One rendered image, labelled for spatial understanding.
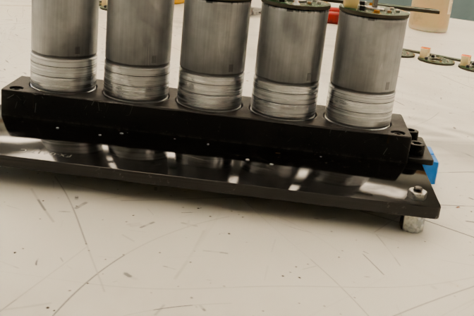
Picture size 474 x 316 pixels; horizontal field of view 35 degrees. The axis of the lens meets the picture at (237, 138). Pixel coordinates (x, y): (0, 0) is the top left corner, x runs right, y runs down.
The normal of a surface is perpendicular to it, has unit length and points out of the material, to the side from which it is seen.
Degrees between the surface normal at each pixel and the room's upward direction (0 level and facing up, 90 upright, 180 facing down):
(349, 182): 0
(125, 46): 90
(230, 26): 90
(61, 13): 90
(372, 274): 0
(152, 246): 0
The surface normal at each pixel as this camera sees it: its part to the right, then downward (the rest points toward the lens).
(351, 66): -0.53, 0.22
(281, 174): 0.10, -0.95
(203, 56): -0.29, 0.27
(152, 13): 0.46, 0.32
